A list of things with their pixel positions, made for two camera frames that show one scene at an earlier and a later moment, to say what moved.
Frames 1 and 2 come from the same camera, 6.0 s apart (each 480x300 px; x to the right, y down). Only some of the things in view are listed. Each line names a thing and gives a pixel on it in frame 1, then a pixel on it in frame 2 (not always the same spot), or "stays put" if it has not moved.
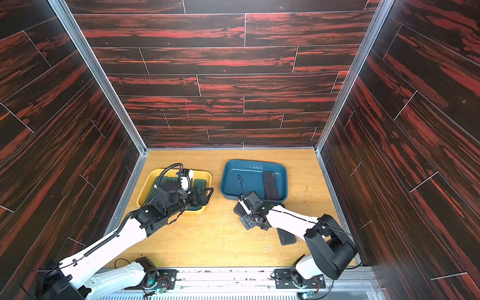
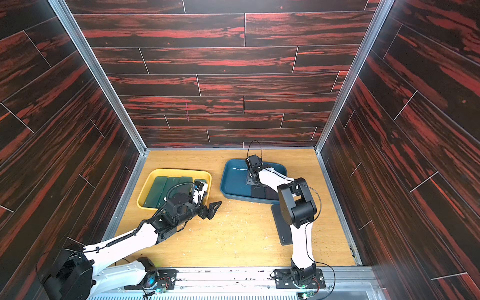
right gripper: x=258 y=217 -> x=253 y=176
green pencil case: x=154 y=187 stays put
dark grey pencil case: x=285 y=237 stays put
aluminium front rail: x=259 y=284 stays put
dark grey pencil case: x=239 y=210 -> x=258 y=192
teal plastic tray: x=241 y=177 stays put
